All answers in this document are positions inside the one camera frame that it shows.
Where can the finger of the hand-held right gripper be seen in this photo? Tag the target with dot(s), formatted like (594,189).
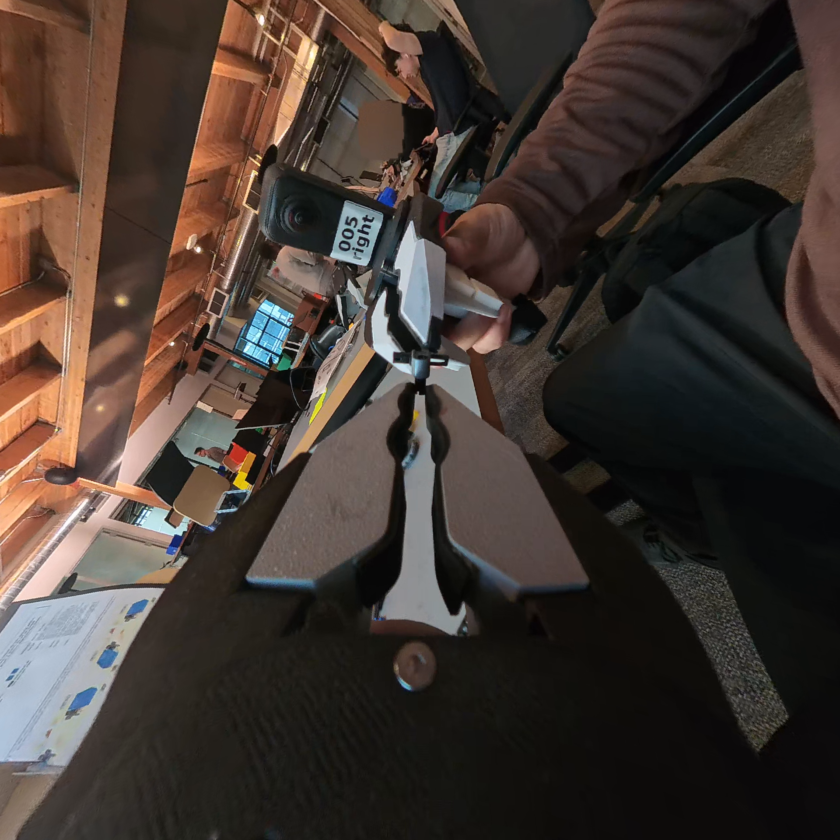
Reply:
(380,328)
(417,282)

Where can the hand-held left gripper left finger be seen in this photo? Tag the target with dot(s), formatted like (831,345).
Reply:
(328,518)

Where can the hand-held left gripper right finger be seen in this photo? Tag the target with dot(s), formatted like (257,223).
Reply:
(505,518)

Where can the grey holed connector piece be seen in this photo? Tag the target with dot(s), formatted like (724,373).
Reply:
(418,364)

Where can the person's right forearm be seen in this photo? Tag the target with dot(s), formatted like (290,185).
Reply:
(623,98)

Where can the person's right hand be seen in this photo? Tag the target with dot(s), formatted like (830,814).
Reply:
(499,249)

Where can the loose white papers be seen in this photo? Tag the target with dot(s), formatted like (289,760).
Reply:
(334,358)

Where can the black disc lamp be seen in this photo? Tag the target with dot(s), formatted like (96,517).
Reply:
(269,157)

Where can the long wood edged table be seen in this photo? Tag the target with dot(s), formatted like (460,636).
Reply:
(341,387)

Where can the yellow paper note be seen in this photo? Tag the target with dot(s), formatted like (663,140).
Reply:
(317,407)

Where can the ceiling spot lamp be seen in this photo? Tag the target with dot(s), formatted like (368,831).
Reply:
(195,246)

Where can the bright window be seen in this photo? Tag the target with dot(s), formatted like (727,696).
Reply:
(266,334)

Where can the black computer monitor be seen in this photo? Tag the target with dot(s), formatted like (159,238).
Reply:
(275,403)

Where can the person's dark shoe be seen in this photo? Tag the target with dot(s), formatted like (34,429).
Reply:
(663,544)

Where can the person's black trousers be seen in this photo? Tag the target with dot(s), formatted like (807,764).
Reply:
(689,394)

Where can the black office chair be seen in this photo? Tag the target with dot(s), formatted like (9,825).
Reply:
(722,131)

